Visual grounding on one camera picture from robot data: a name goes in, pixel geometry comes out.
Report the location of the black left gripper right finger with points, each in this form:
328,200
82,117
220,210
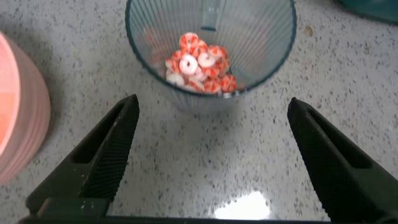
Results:
339,174

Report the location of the teal plastic basin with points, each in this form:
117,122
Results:
373,9

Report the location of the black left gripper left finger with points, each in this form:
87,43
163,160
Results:
99,168

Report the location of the pink round plate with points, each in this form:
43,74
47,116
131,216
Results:
25,118

